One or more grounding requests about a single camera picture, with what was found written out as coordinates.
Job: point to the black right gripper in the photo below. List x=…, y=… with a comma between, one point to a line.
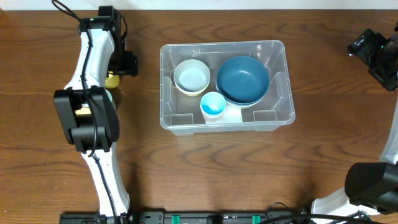
x=359, y=45

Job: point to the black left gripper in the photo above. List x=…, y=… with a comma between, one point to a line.
x=127, y=64

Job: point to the yellow cup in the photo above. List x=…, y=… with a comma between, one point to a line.
x=112, y=80
x=84, y=110

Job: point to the mint green cup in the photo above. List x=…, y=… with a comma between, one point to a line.
x=111, y=99

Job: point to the small light grey bowl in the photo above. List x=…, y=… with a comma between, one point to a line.
x=192, y=70

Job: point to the small white bowl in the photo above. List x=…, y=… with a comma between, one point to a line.
x=192, y=86

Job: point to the light blue cup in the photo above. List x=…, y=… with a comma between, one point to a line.
x=213, y=102

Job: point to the pink cup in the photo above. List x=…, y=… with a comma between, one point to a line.
x=212, y=118

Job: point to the dark blue bowl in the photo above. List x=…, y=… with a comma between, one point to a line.
x=243, y=71
x=243, y=96

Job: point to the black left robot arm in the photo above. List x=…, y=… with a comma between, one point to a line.
x=95, y=135

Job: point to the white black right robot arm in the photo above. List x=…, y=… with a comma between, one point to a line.
x=370, y=187

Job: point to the clear plastic storage container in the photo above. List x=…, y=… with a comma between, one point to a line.
x=181, y=114

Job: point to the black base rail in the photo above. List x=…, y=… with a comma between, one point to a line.
x=175, y=218

